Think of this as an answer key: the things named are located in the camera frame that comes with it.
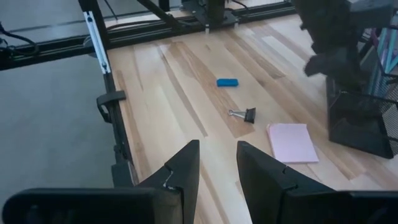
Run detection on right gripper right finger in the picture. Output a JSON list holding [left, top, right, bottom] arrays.
[[237, 141, 398, 224]]

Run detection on pink sticky note pad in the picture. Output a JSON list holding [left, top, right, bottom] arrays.
[[266, 123, 320, 164]]

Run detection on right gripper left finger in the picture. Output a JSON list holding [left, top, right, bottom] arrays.
[[2, 139, 200, 224]]

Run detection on teal pen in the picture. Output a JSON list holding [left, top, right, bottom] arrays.
[[385, 29, 398, 74]]

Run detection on black binder clip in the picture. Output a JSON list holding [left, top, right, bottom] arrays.
[[228, 107, 257, 124]]

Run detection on black frame clamp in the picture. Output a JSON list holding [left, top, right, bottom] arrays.
[[95, 90, 127, 124]]

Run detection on black mesh desk organizer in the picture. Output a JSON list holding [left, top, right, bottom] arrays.
[[325, 27, 398, 159]]

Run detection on black aluminium table frame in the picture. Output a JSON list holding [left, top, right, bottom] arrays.
[[0, 0, 296, 187]]

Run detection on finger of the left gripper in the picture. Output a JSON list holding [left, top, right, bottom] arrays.
[[304, 52, 363, 91]]

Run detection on blue eraser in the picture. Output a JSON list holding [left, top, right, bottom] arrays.
[[216, 78, 239, 88]]

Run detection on black floor cables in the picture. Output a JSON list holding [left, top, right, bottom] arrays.
[[0, 21, 40, 58]]

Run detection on white metal bracket strip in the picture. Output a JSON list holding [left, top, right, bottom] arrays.
[[82, 11, 112, 75]]

